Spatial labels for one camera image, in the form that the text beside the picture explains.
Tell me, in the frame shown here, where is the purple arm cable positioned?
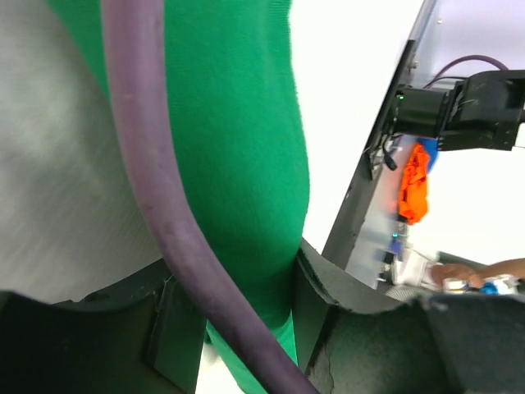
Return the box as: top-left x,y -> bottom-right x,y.
422,54 -> 510,89
100,0 -> 321,394

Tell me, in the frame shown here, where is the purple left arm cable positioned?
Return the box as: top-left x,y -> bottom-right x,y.
100,0 -> 321,394

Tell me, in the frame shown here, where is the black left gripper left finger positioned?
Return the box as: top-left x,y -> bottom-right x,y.
1,261 -> 206,393

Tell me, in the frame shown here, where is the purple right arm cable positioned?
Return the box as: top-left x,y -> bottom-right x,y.
422,54 -> 510,89

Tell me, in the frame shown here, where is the green t-shirt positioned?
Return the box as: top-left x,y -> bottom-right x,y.
51,1 -> 313,393

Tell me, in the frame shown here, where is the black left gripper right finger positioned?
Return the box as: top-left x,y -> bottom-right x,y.
293,244 -> 524,393

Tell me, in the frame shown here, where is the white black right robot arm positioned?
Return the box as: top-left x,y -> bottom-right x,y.
393,70 -> 524,151

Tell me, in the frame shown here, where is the bare human hand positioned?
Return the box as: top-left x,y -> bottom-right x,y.
430,263 -> 485,288

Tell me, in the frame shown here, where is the orange cloth in background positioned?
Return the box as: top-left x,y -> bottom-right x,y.
398,143 -> 430,225

